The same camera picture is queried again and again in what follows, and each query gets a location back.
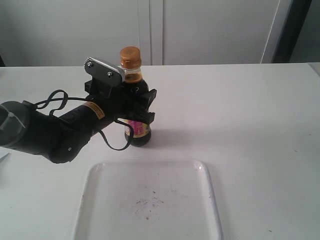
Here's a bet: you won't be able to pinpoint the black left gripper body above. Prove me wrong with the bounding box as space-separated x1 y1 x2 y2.
83 79 141 121

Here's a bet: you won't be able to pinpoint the dark soy sauce bottle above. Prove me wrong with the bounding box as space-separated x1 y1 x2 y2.
119 46 152 147

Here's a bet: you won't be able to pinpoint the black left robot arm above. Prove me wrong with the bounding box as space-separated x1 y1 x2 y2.
0 78 157 164

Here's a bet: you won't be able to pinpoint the clear plastic tray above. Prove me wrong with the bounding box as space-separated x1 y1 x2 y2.
73 161 224 240

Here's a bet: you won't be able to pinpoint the white cabinet doors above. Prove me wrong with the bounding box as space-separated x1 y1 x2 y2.
0 0 290 67

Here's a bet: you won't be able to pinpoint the dark monitor stand pole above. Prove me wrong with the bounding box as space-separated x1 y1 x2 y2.
272 0 320 64

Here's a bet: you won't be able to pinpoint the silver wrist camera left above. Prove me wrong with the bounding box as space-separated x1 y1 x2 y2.
84 57 125 87

